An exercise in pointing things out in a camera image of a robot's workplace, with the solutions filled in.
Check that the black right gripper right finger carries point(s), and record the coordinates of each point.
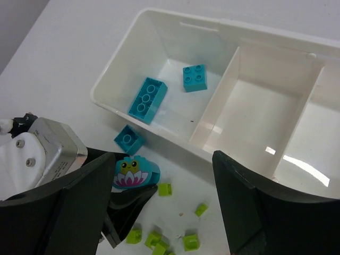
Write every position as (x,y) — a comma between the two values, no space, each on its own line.
(262,216)

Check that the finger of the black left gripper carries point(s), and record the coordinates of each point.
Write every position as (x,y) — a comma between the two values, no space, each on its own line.
(123,210)

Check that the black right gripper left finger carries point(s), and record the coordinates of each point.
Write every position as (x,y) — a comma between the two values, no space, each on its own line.
(64,216)

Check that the teal frog lotus brick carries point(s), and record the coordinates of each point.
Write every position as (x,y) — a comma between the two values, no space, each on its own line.
(135,172)

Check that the teal two-by-two brick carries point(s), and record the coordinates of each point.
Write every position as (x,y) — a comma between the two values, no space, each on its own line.
(129,140)

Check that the teal two-by-four brick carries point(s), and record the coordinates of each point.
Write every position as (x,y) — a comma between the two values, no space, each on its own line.
(148,100)

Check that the small teal slope brick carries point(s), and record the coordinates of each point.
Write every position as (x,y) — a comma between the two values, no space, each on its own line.
(195,78)

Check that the lime green arch brick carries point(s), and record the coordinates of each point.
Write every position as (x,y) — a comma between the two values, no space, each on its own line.
(134,236)

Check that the lime green small brick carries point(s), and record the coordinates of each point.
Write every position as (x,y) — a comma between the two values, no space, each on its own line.
(164,189)
(191,242)
(201,209)
(160,248)
(152,239)

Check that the white three-compartment plastic bin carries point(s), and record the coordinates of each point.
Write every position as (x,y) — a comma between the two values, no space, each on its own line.
(272,102)

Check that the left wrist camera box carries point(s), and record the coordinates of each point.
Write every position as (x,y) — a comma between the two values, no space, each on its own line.
(40,150)

